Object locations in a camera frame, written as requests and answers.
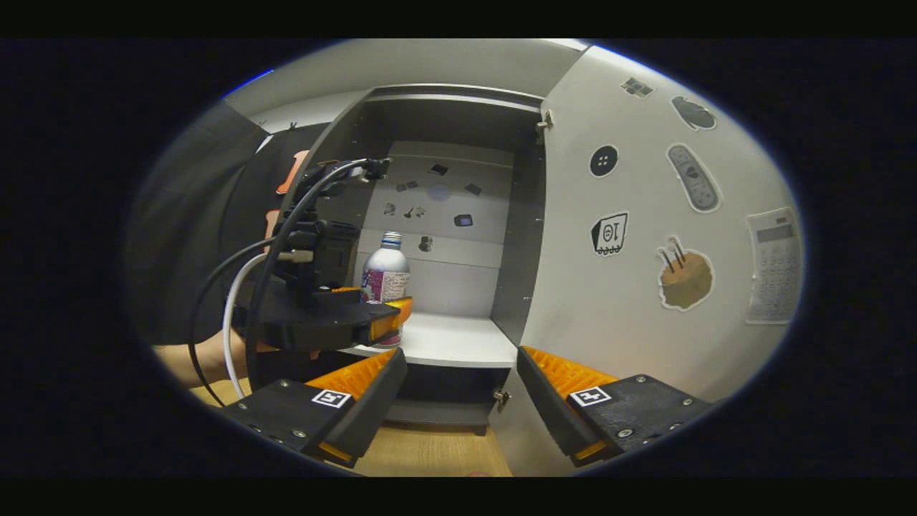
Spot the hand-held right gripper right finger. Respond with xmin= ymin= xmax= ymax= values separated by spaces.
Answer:
xmin=516 ymin=346 xmax=718 ymax=469

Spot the white cabinet shelf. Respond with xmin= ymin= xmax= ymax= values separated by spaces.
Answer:
xmin=340 ymin=311 xmax=519 ymax=370

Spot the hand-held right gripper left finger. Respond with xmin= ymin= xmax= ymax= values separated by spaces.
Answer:
xmin=219 ymin=348 xmax=410 ymax=470

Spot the white cable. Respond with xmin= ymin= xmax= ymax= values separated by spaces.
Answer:
xmin=223 ymin=250 xmax=316 ymax=401

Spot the white cabinet door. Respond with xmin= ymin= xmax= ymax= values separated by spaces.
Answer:
xmin=490 ymin=44 xmax=807 ymax=478

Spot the thin black cable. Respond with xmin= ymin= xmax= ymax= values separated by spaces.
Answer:
xmin=187 ymin=236 xmax=279 ymax=409

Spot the black backdrop cloth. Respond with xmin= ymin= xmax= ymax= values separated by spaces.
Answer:
xmin=125 ymin=100 xmax=332 ymax=346

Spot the thick black cable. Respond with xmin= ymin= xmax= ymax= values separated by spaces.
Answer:
xmin=244 ymin=158 xmax=375 ymax=391

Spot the silver bottle with pink label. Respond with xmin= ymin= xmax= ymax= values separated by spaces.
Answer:
xmin=360 ymin=230 xmax=412 ymax=349

